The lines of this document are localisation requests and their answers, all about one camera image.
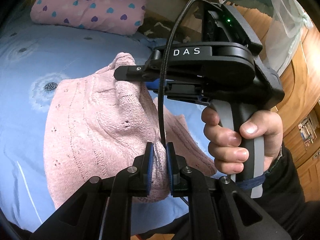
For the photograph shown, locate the row of books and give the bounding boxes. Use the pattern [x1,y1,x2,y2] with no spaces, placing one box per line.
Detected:
[297,114,320,152]

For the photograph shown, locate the wooden wardrobe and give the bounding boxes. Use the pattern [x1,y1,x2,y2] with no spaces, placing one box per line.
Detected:
[250,5,320,170]

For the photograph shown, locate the white mosquito net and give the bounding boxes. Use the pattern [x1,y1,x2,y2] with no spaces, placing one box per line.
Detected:
[265,0,313,73]

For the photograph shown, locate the dark patterned cloth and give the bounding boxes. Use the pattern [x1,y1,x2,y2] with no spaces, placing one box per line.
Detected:
[136,17,200,48]

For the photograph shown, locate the blue elastic band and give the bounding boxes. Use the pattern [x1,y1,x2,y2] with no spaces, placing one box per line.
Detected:
[235,175,266,189]

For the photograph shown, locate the black braided cable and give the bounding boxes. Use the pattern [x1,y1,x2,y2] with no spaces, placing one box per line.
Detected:
[157,0,208,148]

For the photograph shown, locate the pink heart-print pillow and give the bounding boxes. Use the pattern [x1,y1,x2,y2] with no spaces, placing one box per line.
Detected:
[30,0,148,36]

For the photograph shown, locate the blue floral bed sheet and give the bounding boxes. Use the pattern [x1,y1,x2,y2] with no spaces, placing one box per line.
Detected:
[0,7,215,235]

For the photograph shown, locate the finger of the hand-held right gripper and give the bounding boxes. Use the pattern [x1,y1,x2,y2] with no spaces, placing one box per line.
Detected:
[114,45,213,82]
[147,79,209,104]

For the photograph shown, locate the person's right forearm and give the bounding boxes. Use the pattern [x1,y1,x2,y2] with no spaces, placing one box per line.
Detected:
[260,146,308,230]

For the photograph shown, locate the person's right hand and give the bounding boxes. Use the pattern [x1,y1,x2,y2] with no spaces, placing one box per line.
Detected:
[201,107,283,176]

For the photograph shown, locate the pink knitted sweater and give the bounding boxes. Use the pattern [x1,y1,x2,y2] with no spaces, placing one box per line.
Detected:
[44,52,218,209]

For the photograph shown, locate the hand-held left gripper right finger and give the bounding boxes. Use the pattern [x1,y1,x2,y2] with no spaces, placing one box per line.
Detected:
[165,142,293,240]

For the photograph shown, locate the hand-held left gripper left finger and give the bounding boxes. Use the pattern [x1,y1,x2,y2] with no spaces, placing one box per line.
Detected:
[29,142,154,240]

